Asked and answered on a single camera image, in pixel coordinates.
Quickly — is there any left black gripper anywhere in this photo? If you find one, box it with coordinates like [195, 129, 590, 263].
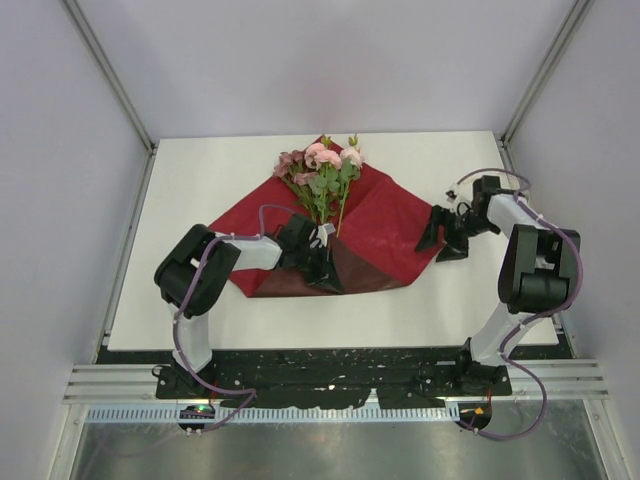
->
[292, 243, 342, 292]

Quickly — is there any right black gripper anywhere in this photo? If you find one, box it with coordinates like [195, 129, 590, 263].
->
[414, 204, 497, 263]

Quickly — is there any red wrapping paper sheet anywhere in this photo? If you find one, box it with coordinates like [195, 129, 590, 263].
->
[211, 161, 439, 298]

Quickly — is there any dusty pink flower stem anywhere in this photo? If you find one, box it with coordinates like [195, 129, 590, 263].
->
[272, 150, 320, 221]

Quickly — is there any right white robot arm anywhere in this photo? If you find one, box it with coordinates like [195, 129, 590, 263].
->
[415, 168, 584, 395]

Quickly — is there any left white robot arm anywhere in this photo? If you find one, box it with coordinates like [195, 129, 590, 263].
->
[154, 205, 345, 398]

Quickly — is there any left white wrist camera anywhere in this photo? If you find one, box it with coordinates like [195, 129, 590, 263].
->
[317, 223, 336, 247]

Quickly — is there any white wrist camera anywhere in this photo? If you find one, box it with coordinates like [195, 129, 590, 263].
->
[445, 183, 467, 206]
[317, 223, 336, 247]

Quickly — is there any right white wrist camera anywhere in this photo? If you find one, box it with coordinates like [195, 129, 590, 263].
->
[445, 183, 467, 206]

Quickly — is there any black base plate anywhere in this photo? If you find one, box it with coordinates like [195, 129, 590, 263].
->
[94, 344, 574, 409]

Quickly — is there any white slotted cable duct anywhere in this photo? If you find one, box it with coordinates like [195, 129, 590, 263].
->
[85, 403, 459, 424]

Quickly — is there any aluminium frame rail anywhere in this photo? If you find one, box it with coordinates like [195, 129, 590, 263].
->
[63, 359, 610, 405]

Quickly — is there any right aluminium corner post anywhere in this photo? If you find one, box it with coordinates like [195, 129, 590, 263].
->
[500, 0, 595, 148]

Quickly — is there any aluminium corner post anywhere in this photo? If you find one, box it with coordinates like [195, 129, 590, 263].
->
[63, 0, 157, 151]
[500, 0, 595, 148]

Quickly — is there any left aluminium corner post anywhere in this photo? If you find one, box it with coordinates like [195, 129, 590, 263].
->
[63, 0, 157, 151]

